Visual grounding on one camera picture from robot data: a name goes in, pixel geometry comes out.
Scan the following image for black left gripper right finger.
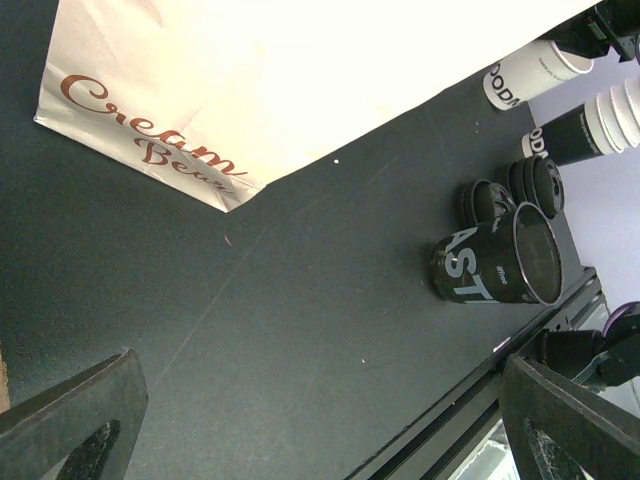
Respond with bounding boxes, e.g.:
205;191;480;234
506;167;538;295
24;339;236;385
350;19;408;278
500;355;639;479

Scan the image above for black plastic cup lid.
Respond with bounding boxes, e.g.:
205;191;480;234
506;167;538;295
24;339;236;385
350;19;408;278
460;179;516;228

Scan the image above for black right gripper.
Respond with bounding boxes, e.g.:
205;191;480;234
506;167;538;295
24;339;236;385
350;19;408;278
548;0;639;63

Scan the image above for stack of paper cups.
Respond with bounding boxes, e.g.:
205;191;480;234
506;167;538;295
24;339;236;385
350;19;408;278
520;77;639;166

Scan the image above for single paper coffee cup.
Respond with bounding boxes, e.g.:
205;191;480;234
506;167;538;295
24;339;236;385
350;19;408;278
483;40;594;111

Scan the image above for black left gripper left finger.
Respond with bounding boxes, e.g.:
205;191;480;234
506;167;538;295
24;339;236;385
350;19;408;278
1;349;148;479

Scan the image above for printed white paper bag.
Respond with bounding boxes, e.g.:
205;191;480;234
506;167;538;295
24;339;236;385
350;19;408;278
35;0;588;212

